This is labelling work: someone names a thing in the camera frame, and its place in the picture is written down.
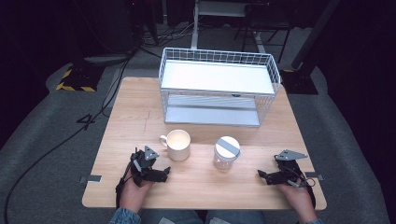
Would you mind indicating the clear jar with white lid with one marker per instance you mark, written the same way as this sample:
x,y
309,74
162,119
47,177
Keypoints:
x,y
227,147

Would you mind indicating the person's legs in jeans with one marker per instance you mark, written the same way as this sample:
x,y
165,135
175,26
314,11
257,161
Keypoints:
x,y
186,217

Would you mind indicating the white ceramic mug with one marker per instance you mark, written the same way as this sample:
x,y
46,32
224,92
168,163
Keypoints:
x,y
179,152

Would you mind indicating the grey tape piece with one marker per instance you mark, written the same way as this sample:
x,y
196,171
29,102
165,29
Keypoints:
x,y
93,179
314,175

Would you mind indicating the person's left hand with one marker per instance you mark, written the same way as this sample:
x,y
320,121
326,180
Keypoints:
x,y
132,196

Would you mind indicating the black stand with base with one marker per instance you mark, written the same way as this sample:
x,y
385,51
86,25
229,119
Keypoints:
x,y
300,79

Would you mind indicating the dark table grommet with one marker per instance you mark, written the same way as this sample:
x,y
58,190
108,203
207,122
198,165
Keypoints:
x,y
235,95

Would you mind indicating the black equipment stand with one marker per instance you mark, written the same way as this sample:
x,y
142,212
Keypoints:
x,y
140,25

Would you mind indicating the person's right hand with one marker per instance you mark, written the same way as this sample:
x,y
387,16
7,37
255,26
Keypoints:
x,y
300,199

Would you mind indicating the yellow black striped base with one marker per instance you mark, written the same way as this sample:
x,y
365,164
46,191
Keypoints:
x,y
79,79

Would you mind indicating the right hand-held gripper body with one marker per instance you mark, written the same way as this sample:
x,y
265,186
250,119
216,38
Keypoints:
x,y
288,172

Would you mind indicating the white metal desk frame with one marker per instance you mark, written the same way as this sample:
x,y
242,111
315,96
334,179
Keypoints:
x,y
218,8

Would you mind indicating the black metal chair frame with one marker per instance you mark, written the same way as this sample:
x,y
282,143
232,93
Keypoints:
x,y
264,23

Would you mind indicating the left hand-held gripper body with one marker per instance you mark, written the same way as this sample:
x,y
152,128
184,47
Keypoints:
x,y
141,168

